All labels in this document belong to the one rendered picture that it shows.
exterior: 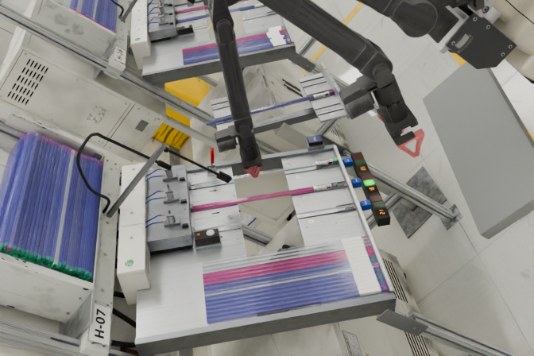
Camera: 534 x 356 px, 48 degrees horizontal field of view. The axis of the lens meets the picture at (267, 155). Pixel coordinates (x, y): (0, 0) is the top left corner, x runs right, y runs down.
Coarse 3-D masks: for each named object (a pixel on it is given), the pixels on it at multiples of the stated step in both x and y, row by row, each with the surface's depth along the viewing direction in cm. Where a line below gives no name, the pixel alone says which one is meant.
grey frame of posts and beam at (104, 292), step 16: (0, 128) 193; (112, 160) 212; (112, 176) 205; (384, 176) 233; (112, 192) 199; (400, 192) 239; (416, 192) 244; (432, 208) 249; (112, 224) 188; (112, 240) 183; (256, 240) 244; (112, 256) 178; (112, 272) 174; (96, 288) 166; (112, 288) 169; (112, 304) 165; (0, 320) 144; (416, 320) 167; (432, 320) 173; (16, 336) 144; (32, 336) 146; (64, 336) 152; (80, 336) 156; (432, 336) 172; (448, 336) 173; (464, 336) 179; (48, 352) 150; (64, 352) 150; (80, 352) 152; (96, 352) 153; (112, 352) 158; (464, 352) 180; (480, 352) 181; (496, 352) 185
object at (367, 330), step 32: (288, 224) 239; (384, 256) 255; (352, 320) 204; (224, 352) 238; (256, 352) 221; (288, 352) 207; (320, 352) 194; (352, 352) 191; (384, 352) 203; (416, 352) 216
